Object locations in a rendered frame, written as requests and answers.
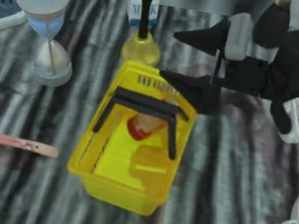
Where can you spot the hourglass with blue sand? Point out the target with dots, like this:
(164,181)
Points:
(43,13)

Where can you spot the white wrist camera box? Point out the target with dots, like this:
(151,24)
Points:
(238,36)

